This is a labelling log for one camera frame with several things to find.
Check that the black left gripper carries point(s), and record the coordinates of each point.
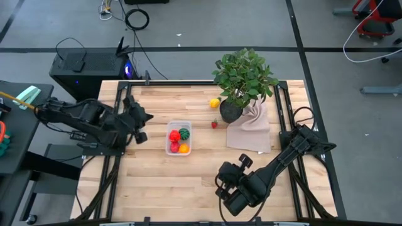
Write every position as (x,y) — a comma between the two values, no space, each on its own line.
(133,108)

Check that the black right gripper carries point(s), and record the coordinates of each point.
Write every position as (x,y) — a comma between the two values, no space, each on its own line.
(230,174)

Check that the pink-red toy fruit green spots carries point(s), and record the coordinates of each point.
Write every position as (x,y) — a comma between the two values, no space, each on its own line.
(174,147)

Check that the green striped toy watermelon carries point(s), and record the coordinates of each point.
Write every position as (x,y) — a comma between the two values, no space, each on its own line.
(184,134)

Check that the orange toy orange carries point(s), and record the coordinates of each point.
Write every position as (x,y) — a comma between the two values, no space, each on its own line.
(184,148)

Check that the small red toy strawberry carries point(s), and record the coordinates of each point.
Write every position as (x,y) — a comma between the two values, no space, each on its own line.
(214,124)

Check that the yellow toy fruit green top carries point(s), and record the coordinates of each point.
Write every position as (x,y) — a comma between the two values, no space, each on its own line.
(215,102)

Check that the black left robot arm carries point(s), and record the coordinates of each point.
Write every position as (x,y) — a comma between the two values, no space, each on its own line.
(84,117)

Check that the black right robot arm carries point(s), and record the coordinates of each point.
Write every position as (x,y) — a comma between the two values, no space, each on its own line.
(282,160)

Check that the clear plastic tupperware container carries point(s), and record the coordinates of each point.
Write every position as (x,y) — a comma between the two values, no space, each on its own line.
(179,124)

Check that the beige cloth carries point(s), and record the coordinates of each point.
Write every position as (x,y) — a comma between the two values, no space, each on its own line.
(251,135)

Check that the black computer tower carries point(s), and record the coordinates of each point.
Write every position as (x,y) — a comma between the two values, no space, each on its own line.
(94,75)

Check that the small black box on tower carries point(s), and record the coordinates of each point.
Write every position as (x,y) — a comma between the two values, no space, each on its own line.
(78,66)

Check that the green plant in black pot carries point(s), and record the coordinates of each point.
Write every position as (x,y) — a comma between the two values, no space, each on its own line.
(242,75)

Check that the mint green stapler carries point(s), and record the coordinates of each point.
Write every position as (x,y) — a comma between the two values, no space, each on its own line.
(26,95)

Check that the black side desk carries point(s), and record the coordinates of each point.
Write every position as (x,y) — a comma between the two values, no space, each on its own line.
(22,135)

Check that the green and orange desk items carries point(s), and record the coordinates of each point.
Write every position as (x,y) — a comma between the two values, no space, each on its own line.
(2,141)

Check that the grey floor beam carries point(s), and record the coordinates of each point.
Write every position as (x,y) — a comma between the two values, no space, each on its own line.
(380,90)

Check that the grey floor stand leg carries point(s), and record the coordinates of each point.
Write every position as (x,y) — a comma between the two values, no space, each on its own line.
(344,10)

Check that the red wheeled cart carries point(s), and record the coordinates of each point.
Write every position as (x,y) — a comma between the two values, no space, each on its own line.
(377,15)

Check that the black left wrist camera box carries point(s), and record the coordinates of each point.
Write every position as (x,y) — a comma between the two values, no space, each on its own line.
(141,138)

